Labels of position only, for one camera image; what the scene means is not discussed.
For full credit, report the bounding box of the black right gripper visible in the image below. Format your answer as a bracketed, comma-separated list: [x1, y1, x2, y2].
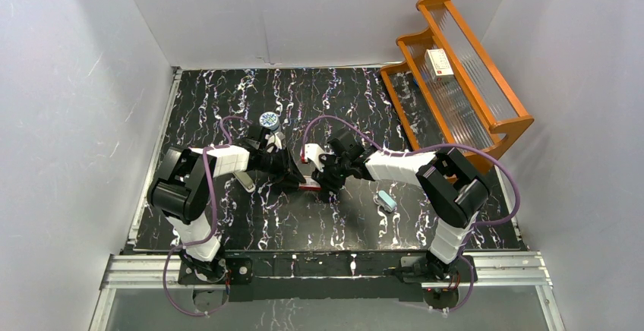
[311, 153, 351, 194]

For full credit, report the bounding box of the cream white stapler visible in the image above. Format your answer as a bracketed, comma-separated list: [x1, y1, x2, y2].
[235, 172, 256, 193]

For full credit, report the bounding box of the white red staple box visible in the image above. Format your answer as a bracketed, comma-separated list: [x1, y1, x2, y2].
[298, 178, 321, 191]

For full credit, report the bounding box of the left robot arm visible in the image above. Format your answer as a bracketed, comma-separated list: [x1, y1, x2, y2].
[147, 125, 306, 282]

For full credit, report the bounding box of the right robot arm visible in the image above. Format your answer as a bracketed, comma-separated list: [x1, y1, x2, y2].
[301, 130, 490, 281]

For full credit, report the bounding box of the light blue eraser block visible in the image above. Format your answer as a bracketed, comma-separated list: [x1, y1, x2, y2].
[374, 191, 397, 213]

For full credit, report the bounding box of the blue white round tin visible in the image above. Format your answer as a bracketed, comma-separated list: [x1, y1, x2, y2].
[258, 112, 281, 133]

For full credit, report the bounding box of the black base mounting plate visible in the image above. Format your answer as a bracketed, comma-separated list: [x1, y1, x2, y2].
[173, 251, 478, 307]

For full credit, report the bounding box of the orange wooden shelf rack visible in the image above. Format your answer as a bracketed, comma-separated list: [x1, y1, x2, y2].
[380, 0, 534, 159]

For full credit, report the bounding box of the white red box on shelf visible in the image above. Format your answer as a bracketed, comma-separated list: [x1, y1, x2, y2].
[425, 49, 455, 82]

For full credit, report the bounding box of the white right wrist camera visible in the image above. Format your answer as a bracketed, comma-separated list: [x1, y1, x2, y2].
[301, 143, 325, 172]

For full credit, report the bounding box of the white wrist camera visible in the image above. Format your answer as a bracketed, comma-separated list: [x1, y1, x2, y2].
[301, 143, 325, 172]
[266, 131, 286, 153]

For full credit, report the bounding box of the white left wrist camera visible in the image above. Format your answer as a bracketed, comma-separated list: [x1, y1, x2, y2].
[266, 131, 286, 153]

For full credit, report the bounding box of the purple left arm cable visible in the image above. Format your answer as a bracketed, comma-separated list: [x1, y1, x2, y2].
[162, 115, 255, 318]

